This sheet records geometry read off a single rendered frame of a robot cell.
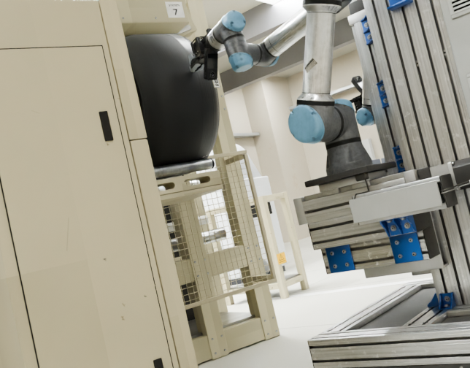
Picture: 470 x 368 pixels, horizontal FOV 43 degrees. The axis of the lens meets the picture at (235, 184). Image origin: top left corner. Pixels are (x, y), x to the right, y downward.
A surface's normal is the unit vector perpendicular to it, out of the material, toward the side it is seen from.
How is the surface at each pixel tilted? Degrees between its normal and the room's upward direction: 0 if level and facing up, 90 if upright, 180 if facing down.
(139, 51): 63
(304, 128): 97
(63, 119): 90
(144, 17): 90
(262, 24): 90
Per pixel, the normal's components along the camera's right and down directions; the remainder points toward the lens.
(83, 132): 0.51, -0.18
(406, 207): -0.61, 0.09
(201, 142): 0.52, 0.56
